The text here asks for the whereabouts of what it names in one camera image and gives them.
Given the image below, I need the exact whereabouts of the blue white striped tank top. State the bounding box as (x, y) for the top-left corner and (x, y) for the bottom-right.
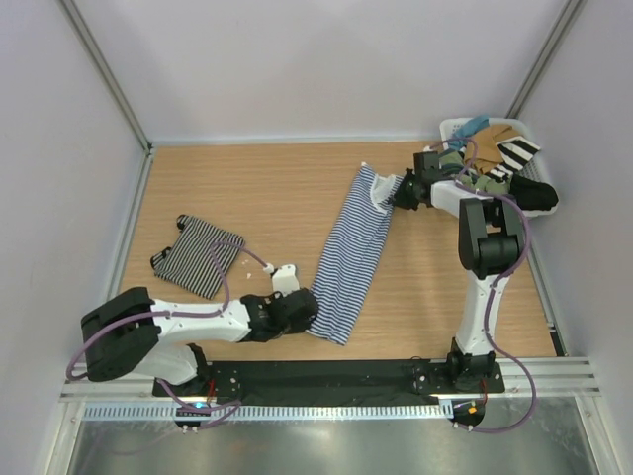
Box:
(308, 162), (402, 345)

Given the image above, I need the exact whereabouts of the black white striped tank top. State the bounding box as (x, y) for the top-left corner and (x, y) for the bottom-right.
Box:
(150, 215), (245, 300)

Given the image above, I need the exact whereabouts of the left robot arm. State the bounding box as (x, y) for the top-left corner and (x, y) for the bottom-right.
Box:
(80, 287), (318, 396)

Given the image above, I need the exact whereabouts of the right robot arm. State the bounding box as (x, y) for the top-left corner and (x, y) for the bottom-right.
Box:
(391, 151), (531, 392)

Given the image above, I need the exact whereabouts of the olive green garment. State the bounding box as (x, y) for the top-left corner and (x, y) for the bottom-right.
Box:
(439, 150), (510, 195)

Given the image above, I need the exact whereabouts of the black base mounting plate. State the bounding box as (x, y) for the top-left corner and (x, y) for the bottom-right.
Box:
(169, 356), (505, 399)

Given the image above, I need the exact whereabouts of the teal blue garment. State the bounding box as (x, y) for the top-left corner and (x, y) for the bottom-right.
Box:
(446, 114), (490, 150)

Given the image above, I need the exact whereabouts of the tan brown garment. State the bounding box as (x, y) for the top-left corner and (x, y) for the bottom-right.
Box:
(464, 124), (521, 174)

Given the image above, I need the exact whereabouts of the wide black white striped garment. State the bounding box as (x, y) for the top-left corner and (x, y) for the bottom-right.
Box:
(486, 137), (541, 182)

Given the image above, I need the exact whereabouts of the perforated cable duct strip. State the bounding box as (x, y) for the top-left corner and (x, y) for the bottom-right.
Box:
(83, 401), (453, 422)

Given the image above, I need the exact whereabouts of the aluminium front rail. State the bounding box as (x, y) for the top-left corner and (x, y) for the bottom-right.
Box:
(58, 359), (603, 403)

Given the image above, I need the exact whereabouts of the right aluminium corner post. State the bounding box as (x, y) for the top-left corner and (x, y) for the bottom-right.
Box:
(505, 0), (588, 119)

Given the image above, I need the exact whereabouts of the aluminium corner post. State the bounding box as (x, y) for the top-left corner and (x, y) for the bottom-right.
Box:
(57, 0), (152, 155)
(505, 0), (588, 119)

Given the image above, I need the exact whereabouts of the left aluminium corner post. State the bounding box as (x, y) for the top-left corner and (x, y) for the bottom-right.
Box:
(57, 0), (152, 155)

